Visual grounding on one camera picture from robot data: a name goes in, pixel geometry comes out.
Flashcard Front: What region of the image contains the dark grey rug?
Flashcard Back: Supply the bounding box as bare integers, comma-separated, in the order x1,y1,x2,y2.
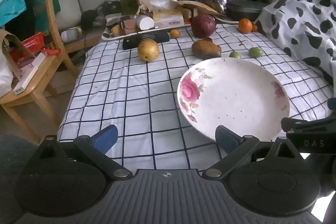
0,133,40,214

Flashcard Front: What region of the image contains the black ribbed device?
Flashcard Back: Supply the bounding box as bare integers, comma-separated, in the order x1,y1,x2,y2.
122,31,170,50

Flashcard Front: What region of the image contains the pale yellow box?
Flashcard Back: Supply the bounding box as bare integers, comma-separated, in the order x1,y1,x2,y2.
152,9,185,28

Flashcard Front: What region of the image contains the crumpled brown paper bag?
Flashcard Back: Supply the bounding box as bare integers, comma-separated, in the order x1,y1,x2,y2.
131,0,154,17

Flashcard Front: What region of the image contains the flat brown paper envelope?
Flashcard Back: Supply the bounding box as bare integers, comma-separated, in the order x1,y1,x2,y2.
170,0,219,14

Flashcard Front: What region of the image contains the cow print cloth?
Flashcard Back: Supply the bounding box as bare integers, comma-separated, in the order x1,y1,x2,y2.
254,0,336,77

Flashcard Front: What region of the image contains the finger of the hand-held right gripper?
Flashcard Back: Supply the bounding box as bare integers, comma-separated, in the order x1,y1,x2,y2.
327,98,336,117
281,113,336,133

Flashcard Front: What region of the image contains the red cabbage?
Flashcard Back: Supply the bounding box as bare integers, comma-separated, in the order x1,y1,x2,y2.
190,14,218,39

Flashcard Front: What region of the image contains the yellow pear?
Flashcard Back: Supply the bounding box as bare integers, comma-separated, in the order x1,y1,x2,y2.
138,39,160,62

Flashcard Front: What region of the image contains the teal plastic bag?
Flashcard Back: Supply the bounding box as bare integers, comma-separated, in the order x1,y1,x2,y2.
0,0,28,28

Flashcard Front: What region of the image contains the white oval dish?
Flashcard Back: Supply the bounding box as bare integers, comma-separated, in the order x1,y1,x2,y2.
214,15,240,24

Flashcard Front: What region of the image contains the black fuzzy object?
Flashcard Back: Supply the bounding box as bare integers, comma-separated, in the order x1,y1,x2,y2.
80,10,98,30

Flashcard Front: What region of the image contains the small brown box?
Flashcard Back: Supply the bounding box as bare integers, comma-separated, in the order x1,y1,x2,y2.
119,19,137,35

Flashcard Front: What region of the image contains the white board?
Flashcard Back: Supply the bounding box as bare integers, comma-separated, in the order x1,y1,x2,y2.
54,0,83,30

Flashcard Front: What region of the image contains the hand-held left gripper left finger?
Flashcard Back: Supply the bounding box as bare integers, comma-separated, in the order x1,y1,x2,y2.
34,124,132,180

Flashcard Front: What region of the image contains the clear plastic wrap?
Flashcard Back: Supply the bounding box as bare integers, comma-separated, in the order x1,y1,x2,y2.
148,0,176,11

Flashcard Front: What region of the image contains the checkered white tablecloth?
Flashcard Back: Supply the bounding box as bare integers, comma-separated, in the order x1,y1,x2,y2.
57,23,336,170

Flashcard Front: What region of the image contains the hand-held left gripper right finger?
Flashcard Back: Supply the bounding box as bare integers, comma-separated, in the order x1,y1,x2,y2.
202,125,302,179

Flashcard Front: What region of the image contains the wooden chair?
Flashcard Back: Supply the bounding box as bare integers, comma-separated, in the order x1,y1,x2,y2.
0,0,82,144

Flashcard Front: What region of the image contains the white cylinder container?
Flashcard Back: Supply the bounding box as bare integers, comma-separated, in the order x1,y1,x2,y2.
135,15,154,30

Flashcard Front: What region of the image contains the long white box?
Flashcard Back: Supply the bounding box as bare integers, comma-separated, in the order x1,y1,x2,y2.
13,53,48,95

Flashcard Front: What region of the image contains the white rectangular tray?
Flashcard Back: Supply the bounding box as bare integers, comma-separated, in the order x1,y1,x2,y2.
101,22,192,41

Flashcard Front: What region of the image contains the red cardboard box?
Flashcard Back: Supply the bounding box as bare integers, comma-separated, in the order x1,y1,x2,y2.
9,32,46,65

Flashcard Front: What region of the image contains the white floral plate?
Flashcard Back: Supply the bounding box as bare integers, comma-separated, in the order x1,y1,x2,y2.
177,57,291,142

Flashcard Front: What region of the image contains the black round case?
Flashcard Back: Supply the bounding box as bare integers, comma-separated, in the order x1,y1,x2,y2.
226,0,269,21

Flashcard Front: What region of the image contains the brown mango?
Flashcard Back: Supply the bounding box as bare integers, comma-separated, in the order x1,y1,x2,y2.
191,40,222,60

